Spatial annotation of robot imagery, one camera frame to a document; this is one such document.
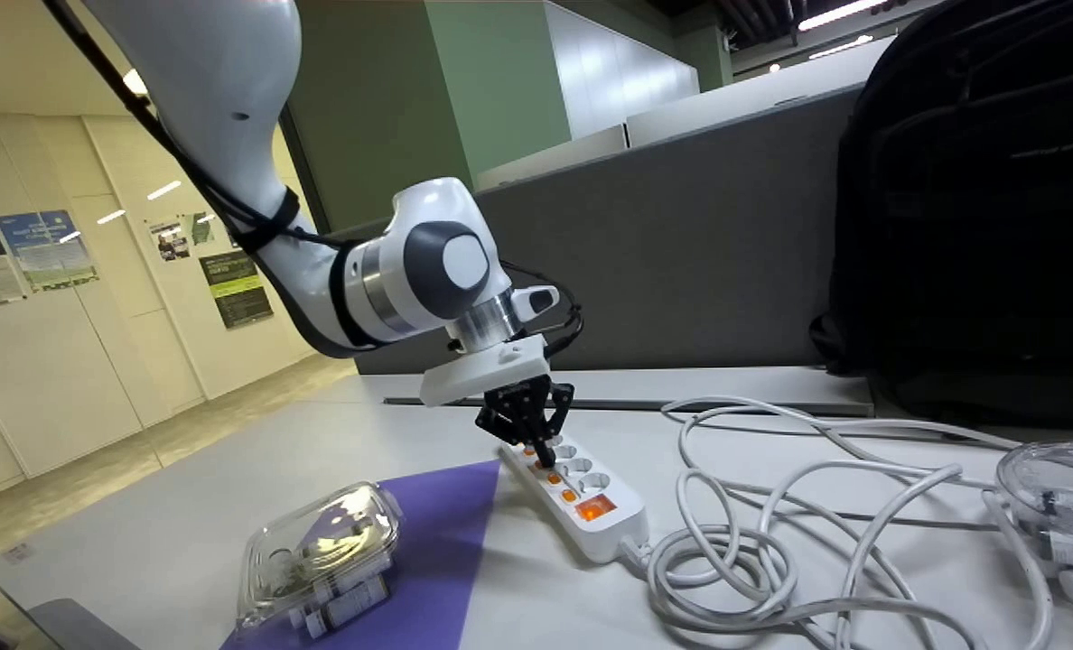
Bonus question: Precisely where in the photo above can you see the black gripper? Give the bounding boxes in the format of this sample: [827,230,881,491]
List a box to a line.
[470,376,577,472]

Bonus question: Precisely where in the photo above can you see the white multi-socket power strip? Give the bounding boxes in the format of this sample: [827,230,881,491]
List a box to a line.
[495,437,656,568]

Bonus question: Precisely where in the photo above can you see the grey desk partition panel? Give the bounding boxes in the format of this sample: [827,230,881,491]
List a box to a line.
[352,31,901,376]

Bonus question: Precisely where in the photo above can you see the clear plastic marker package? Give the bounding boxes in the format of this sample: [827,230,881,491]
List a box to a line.
[235,477,405,641]

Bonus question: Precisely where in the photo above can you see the green pillar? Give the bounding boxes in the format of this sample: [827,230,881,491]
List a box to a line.
[286,0,575,230]

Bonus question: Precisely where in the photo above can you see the black backpack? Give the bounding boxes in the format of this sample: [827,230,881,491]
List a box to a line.
[806,29,1073,431]

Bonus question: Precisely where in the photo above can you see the dark grey flat object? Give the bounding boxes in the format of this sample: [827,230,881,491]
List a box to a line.
[25,596,141,650]

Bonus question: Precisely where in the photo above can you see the long ceiling light tube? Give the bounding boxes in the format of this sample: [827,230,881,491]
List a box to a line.
[795,0,894,36]

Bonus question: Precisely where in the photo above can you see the clear plastic bag with items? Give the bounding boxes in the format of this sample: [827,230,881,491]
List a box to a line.
[995,437,1073,612]

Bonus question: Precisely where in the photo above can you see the square ceiling light panel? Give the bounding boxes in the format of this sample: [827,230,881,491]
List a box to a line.
[117,64,156,105]

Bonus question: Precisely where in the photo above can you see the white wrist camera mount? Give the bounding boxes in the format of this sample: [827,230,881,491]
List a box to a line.
[421,282,563,413]

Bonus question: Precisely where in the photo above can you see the white tangled power cable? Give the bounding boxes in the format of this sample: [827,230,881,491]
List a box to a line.
[623,394,1060,650]

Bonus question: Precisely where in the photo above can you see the dark green wall poster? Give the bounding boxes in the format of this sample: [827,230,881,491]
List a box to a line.
[199,246,275,332]

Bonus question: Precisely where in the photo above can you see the small dark wall notice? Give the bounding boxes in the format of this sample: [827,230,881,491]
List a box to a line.
[147,219,191,264]

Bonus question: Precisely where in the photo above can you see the blue green wall poster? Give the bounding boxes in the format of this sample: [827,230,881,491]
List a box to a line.
[0,206,100,297]

